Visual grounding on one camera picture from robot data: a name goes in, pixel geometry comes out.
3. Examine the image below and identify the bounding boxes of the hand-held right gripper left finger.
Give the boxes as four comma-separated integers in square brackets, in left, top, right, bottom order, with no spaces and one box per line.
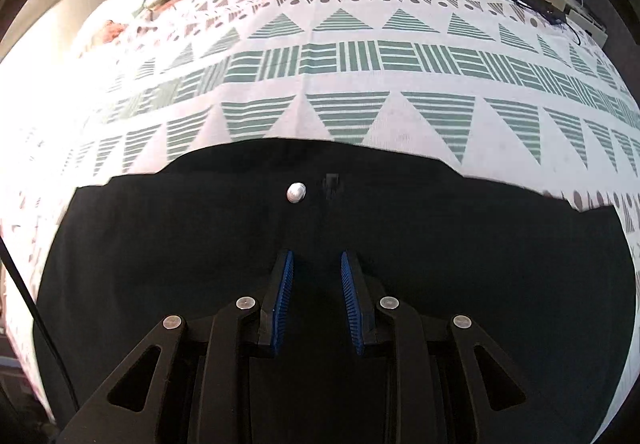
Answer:
[55,248,296,444]

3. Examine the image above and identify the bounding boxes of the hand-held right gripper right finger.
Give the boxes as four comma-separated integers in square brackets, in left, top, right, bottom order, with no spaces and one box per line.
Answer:
[340,250,577,444]

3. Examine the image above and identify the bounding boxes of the black jacket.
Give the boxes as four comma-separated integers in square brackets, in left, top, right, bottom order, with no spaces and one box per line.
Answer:
[32,138,637,444]

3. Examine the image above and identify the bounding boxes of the patterned bed sheet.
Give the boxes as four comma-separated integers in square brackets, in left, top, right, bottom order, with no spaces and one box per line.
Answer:
[0,0,640,425]

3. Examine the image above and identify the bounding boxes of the white pillow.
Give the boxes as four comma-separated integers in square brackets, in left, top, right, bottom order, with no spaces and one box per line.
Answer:
[77,0,153,56]

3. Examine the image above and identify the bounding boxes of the white nightstand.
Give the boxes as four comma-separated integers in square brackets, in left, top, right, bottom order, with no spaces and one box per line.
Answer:
[542,0,610,44]

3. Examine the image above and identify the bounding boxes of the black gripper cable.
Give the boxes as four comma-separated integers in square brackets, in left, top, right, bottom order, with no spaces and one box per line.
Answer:
[0,238,81,417]

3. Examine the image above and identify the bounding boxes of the black charger with cable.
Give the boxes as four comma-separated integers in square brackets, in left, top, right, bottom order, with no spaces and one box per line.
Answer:
[492,0,583,46]

